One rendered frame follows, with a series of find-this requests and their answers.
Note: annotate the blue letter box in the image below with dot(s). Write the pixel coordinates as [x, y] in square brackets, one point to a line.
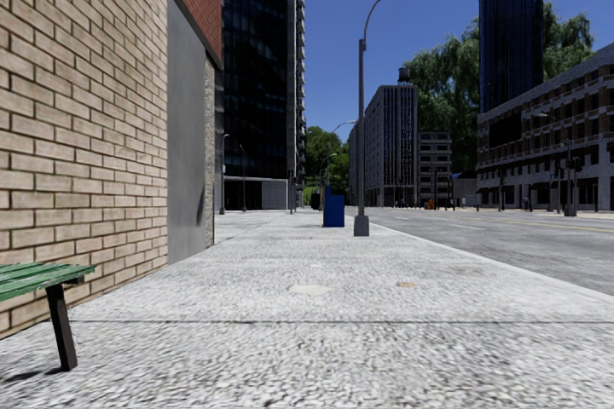
[333, 209]

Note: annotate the grey street lamp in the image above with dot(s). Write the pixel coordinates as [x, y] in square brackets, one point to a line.
[223, 176]
[323, 171]
[361, 133]
[332, 148]

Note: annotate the trees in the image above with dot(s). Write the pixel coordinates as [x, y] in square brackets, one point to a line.
[325, 156]
[447, 97]

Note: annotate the grey concrete building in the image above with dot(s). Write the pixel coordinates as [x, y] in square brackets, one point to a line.
[389, 145]

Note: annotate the dark glass tower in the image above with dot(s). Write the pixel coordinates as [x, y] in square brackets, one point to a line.
[258, 97]

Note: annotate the pale concrete building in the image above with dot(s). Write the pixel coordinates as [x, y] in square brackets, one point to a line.
[434, 166]

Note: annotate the tan brick building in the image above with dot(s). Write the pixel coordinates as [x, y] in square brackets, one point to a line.
[77, 133]

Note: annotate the blue glass tower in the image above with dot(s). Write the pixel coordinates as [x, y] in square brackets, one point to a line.
[510, 51]

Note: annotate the traffic light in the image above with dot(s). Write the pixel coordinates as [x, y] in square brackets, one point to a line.
[570, 184]

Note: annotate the brown and white building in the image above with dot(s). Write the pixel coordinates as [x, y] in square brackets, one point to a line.
[583, 138]

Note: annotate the green bench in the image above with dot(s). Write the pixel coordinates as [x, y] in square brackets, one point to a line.
[28, 278]

